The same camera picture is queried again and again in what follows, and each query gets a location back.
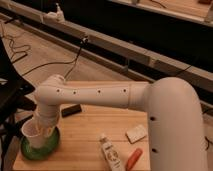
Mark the black floor cable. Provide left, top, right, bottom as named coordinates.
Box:
left=3, top=33, right=88, bottom=82

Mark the white squeeze tube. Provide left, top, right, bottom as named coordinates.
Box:
left=100, top=134, right=125, bottom=171

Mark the long metal rail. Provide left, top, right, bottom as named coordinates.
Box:
left=0, top=0, right=213, bottom=93

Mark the black chair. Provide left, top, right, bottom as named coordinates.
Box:
left=0, top=38, right=36, bottom=171

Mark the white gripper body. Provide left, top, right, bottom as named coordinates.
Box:
left=34, top=113, right=60, bottom=138

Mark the white rectangular sponge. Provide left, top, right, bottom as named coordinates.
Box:
left=126, top=124, right=147, bottom=144

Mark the white object on rail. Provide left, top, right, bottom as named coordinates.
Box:
left=45, top=4, right=65, bottom=22

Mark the black rectangular block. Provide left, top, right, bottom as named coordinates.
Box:
left=61, top=104, right=82, bottom=117

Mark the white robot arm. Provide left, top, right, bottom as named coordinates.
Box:
left=35, top=75, right=208, bottom=171

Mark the wooden board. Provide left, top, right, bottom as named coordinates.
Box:
left=14, top=81, right=148, bottom=171

